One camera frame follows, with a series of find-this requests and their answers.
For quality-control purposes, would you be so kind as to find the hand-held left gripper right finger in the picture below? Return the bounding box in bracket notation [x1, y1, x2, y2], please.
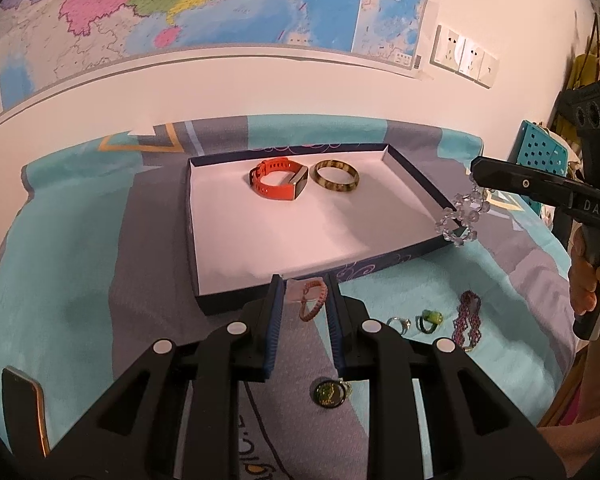
[325, 274, 567, 480]

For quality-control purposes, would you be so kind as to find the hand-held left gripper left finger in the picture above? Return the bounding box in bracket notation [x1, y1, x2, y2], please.
[42, 274, 286, 480]

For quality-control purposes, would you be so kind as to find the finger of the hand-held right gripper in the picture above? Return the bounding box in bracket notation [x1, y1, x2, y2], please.
[470, 156, 581, 211]

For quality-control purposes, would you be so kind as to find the pink braided bracelet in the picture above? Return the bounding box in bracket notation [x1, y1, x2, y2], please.
[299, 282, 328, 322]

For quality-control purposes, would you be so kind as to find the clear crystal bead bracelet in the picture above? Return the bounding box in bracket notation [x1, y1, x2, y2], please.
[434, 172, 491, 247]

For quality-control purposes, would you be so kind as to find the round green gem ring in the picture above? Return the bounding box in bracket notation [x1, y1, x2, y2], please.
[313, 381, 343, 407]

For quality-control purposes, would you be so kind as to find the dark blue box with white inside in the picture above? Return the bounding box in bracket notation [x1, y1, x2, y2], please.
[184, 143, 458, 317]

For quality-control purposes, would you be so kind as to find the green flower ring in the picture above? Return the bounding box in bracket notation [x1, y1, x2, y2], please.
[415, 310, 443, 335]

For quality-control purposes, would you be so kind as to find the person's right hand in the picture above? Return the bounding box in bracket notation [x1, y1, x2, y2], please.
[566, 232, 600, 318]

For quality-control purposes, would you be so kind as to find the blue perforated basket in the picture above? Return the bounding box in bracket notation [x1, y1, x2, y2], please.
[515, 120, 575, 221]

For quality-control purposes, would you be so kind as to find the yellow hanging cloth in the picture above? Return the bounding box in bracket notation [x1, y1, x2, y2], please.
[564, 52, 600, 95]

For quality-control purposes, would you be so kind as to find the orange smartwatch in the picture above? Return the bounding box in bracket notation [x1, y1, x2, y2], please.
[249, 158, 310, 202]

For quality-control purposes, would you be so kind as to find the tortoiseshell bangle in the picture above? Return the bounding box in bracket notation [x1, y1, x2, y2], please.
[313, 159, 360, 194]

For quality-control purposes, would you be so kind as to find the dark smartphone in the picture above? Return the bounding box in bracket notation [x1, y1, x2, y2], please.
[1, 366, 48, 457]

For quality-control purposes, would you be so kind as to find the white wall socket panel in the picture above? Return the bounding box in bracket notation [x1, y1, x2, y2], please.
[429, 24, 501, 89]

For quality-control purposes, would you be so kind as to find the strip of wall tape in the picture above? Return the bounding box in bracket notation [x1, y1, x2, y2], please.
[414, 54, 437, 82]

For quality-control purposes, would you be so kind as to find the colourful wall map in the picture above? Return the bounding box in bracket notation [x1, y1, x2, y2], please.
[0, 0, 433, 138]

